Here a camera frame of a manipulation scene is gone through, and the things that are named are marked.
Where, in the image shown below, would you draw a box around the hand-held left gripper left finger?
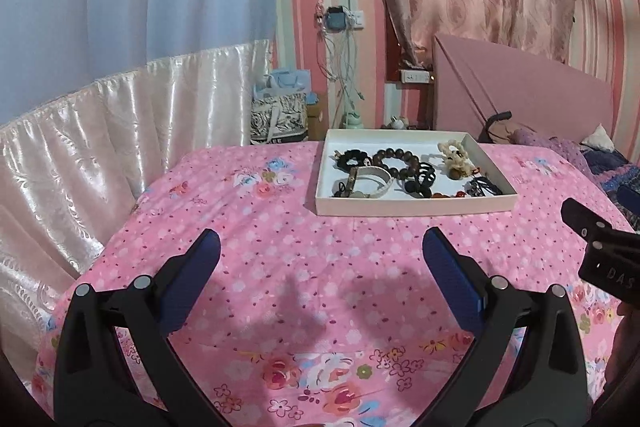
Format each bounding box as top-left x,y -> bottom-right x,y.
52,228 -> 231,427

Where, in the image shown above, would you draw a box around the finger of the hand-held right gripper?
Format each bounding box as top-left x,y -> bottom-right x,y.
617,184 -> 640,214
561,198 -> 615,242

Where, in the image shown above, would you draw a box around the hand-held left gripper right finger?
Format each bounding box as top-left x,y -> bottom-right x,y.
421,227 -> 588,427

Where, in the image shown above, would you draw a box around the white shallow tray box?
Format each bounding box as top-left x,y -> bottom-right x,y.
304,128 -> 519,218

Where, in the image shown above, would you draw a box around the red string bracelet gold charms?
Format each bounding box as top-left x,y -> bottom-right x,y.
431,167 -> 482,201

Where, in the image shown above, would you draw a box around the black flower hair scrunchie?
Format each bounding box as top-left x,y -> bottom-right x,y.
332,147 -> 371,170

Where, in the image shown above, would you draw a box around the person's right hand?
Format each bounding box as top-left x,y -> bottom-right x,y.
606,301 -> 640,402

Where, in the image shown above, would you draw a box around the dark blue patterned blanket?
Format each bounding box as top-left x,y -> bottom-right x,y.
582,147 -> 640,228

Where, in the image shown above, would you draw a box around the white pillow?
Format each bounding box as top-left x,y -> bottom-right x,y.
580,123 -> 613,152

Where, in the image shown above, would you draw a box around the pink floral bedsheet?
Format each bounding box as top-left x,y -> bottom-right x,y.
30,139 -> 640,427

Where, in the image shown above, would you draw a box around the purple dotted quilt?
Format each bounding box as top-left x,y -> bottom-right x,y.
510,128 -> 606,172

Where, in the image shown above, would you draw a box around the black hair clip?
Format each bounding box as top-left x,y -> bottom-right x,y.
465,176 -> 503,198

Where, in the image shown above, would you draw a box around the pink headboard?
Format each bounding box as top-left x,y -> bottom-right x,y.
432,33 -> 615,145

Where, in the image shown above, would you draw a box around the white satin curtain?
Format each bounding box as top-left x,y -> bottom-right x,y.
0,39 -> 273,373

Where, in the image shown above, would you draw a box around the black white patterned tote bag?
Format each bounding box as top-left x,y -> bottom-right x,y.
250,94 -> 308,146

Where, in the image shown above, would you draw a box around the brown cardboard box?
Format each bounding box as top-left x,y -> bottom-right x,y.
306,99 -> 323,142

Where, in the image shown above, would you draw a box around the light blue gift bag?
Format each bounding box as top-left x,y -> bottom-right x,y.
255,69 -> 311,100

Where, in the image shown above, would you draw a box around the black pom hair tie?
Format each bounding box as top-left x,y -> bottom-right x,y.
402,179 -> 433,198

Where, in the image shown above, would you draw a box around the white bangle bracelet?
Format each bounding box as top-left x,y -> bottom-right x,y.
332,167 -> 399,199

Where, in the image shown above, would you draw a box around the cream flower hair tie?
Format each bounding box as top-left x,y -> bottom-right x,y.
437,141 -> 473,180

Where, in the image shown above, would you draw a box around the brown wooden bead bracelet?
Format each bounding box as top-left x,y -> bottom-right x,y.
370,148 -> 418,178

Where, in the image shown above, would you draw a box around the bundle of hanging cables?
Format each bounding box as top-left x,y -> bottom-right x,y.
315,2 -> 366,118

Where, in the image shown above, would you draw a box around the blue wall charger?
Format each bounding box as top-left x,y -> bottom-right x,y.
325,7 -> 348,32

